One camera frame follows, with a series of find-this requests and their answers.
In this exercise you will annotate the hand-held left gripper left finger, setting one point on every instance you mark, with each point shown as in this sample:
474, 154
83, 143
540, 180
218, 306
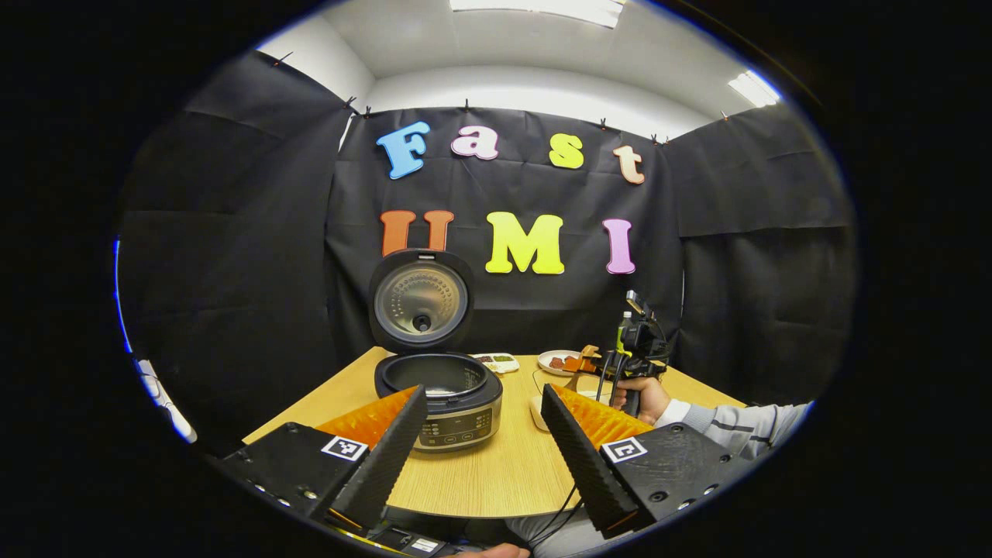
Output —
384, 465

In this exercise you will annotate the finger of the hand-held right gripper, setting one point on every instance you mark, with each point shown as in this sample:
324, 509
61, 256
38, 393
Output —
581, 364

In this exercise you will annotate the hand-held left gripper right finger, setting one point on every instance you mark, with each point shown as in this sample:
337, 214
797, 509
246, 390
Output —
585, 465

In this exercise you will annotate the dark grey rice cooker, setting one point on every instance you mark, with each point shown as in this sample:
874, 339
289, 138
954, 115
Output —
457, 418

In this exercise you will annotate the green tea bottle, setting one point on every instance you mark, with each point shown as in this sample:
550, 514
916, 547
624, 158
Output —
624, 329

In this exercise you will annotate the white round plate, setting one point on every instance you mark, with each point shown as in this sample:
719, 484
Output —
546, 364

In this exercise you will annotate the person's grey clothing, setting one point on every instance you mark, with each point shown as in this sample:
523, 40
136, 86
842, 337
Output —
558, 539

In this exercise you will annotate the white divided condiment dish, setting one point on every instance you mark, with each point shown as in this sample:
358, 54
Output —
496, 363

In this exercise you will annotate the white side desk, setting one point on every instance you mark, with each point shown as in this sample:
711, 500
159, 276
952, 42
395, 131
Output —
163, 399

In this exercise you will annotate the black backdrop cloth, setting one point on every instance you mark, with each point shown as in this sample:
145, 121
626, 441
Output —
232, 271

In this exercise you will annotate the small ceiling light panel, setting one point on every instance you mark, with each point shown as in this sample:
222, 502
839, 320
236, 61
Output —
753, 88

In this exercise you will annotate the large ceiling light panel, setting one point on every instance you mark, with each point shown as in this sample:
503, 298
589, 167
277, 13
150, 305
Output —
542, 9

